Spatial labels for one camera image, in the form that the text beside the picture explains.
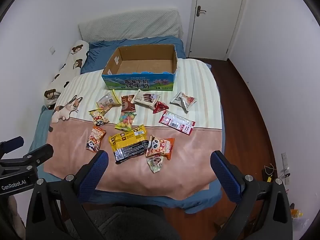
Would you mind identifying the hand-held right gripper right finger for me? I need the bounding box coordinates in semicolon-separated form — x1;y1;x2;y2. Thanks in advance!
210;151;293;240

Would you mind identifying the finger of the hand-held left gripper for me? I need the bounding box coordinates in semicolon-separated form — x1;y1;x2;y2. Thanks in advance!
0;136;24;157
23;144;54;167

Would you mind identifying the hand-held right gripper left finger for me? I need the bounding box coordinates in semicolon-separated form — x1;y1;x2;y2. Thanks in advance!
25;150;109;240

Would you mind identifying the orange mushroom snack packet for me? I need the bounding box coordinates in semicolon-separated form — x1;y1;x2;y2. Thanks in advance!
86;127;107;153

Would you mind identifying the black snack packet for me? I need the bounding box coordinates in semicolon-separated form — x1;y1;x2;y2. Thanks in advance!
114;141;149;165

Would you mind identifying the small yellow mushroom snack packet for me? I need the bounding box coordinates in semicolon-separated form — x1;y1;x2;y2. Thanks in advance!
89;108;110;127

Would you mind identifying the colourful candy ball packet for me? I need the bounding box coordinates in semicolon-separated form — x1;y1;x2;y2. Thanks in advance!
114;112;137;131

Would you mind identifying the small clear snack packet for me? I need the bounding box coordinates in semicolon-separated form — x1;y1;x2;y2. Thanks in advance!
146;155;164;173

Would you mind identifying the red white snack packet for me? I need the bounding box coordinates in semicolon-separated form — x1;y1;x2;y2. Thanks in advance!
159;110;196;136

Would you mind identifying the orange panda biscuit packet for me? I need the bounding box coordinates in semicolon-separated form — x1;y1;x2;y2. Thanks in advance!
146;135;175;161

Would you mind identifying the clear yellow-edged snack packet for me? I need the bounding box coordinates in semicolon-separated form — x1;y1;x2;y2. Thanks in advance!
96;90;120;112

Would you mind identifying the brown snack packet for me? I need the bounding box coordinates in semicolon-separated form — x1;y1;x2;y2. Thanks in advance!
121;94;137;113

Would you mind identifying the silver white snack packet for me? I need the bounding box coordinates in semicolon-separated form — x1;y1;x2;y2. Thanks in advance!
170;91;197;113

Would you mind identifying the white wafer stick packet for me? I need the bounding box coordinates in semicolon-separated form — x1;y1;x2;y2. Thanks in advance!
131;91;161;107

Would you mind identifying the small red snack packet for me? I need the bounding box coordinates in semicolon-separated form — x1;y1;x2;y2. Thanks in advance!
152;101;169;114

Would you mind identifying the printed cardboard box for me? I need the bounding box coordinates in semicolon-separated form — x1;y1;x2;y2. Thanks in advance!
101;44;179;92

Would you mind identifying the cat print striped blanket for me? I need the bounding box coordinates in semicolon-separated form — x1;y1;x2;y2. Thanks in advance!
44;58;223;200

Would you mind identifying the yellow item on floor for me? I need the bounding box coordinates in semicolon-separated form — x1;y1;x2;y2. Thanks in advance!
290;203;304;220

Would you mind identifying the bear print long pillow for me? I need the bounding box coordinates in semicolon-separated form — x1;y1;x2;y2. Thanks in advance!
44;40;90;109

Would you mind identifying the blue bed sheet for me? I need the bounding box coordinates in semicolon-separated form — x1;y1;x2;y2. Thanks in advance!
29;35;227;214

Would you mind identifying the white textured pillow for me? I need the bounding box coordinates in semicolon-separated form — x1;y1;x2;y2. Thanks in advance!
78;8;183;43

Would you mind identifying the white door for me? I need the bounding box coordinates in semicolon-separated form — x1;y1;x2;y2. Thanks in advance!
189;0;247;61

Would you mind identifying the white wall outlet strip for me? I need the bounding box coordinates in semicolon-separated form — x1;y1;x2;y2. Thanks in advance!
281;152;292;178

